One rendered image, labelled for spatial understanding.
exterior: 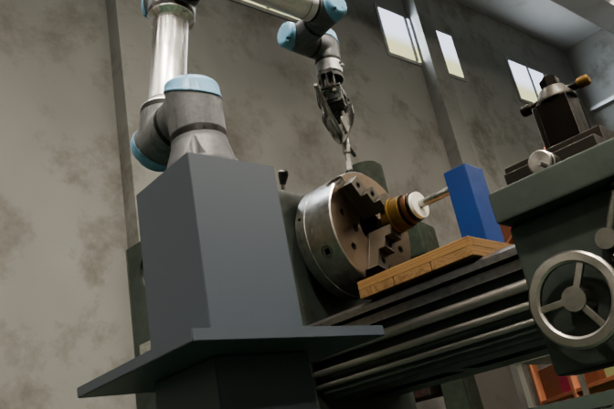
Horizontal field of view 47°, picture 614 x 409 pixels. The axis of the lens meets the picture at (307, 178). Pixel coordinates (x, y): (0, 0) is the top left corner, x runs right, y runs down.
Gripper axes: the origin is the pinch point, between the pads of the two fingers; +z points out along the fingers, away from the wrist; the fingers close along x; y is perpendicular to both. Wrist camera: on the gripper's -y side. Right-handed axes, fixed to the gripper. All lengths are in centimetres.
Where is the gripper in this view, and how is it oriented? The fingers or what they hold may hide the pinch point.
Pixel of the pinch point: (342, 141)
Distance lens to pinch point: 192.5
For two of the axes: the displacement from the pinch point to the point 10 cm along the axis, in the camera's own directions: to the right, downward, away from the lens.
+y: -3.4, -4.0, -8.5
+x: 9.3, -2.5, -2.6
